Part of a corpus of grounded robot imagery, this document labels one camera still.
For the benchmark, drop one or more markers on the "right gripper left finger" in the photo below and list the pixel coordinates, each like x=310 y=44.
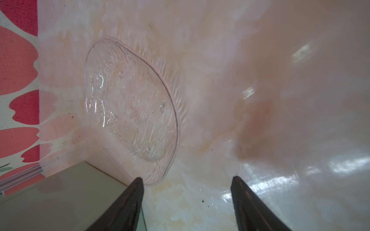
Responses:
x=124 y=213

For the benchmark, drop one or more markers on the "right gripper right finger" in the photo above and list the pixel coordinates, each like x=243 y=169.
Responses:
x=251 y=212

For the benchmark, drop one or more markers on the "clear glass plate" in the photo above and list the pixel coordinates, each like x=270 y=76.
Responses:
x=131 y=110

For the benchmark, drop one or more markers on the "mint green plastic bin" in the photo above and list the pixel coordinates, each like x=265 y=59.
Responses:
x=71 y=200

